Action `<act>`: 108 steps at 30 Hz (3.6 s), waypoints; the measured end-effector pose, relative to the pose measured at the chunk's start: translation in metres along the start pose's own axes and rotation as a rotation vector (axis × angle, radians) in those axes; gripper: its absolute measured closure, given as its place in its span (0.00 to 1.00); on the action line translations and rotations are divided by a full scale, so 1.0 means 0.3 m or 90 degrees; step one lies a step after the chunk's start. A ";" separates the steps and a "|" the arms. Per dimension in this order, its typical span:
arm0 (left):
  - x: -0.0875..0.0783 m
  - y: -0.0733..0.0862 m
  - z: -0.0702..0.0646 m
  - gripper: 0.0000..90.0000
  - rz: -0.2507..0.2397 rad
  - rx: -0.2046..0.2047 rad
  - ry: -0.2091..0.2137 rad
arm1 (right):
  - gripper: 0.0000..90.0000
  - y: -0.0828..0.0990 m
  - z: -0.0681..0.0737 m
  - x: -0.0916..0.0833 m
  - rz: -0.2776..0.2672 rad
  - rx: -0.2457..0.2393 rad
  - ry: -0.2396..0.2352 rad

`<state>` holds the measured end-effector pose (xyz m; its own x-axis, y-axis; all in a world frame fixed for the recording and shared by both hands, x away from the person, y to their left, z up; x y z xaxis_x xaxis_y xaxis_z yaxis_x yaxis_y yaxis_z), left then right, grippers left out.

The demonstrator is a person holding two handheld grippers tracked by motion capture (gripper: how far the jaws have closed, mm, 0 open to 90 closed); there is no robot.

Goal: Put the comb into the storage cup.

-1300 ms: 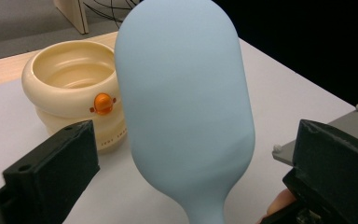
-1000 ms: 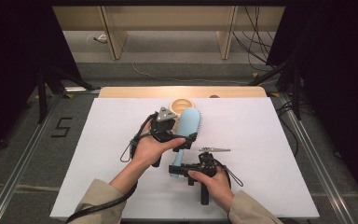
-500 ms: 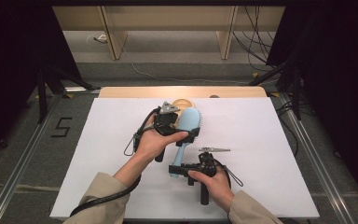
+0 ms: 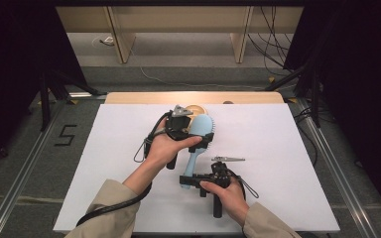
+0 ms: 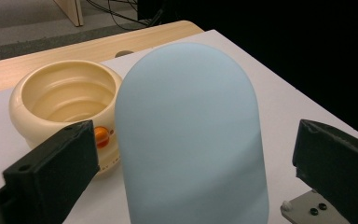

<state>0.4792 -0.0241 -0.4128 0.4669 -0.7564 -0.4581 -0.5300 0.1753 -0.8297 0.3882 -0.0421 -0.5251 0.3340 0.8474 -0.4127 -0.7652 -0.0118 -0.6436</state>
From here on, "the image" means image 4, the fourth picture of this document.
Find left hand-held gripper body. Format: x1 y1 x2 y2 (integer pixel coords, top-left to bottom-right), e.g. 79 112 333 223
164 104 198 171

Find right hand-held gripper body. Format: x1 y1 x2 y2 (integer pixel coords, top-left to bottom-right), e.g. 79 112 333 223
199 156 246 219

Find light blue hairbrush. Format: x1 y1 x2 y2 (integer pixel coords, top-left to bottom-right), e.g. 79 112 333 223
180 113 216 190

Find cream ribbed cup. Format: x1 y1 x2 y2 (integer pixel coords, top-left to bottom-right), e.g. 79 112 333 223
184 104 210 121

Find person's left hand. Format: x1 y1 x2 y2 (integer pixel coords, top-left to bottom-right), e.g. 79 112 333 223
143 126 203 174

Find person's right hand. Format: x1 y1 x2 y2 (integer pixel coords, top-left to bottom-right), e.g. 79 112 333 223
199 178 251 228

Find wooden table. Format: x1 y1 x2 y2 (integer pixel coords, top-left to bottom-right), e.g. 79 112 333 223
104 91 286 105

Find white table sheet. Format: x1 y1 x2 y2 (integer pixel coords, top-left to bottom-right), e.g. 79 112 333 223
53 103 341 234

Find beige wooden desk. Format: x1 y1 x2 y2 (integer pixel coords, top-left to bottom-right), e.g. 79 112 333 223
55 5 305 64

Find black tripod stand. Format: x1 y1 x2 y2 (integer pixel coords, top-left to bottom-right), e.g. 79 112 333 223
263 63 322 129
39 67 108 133

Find black curtain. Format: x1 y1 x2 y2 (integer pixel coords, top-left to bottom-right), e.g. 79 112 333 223
282 0 381 226
0 0 90 173

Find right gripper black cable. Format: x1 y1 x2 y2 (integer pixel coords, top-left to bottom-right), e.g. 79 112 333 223
233 174 260 199

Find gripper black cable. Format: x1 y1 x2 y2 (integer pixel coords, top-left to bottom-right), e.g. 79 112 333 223
233 174 260 199
75 111 174 228

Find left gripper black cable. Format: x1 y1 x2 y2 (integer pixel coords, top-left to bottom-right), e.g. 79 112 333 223
75 111 174 228

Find black floor cables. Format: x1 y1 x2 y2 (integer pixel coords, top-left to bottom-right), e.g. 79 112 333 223
293 106 319 168

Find silver metal bracket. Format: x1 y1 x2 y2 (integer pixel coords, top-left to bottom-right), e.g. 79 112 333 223
67 91 93 99

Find white plug with cable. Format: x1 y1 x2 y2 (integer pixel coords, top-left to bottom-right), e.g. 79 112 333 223
91 35 115 48

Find metal floor rail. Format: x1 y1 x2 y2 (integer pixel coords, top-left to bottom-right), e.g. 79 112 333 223
0 98 67 238
297 98 380 238

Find black cable bundle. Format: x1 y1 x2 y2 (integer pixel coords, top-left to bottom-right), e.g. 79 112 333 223
247 6 296 77

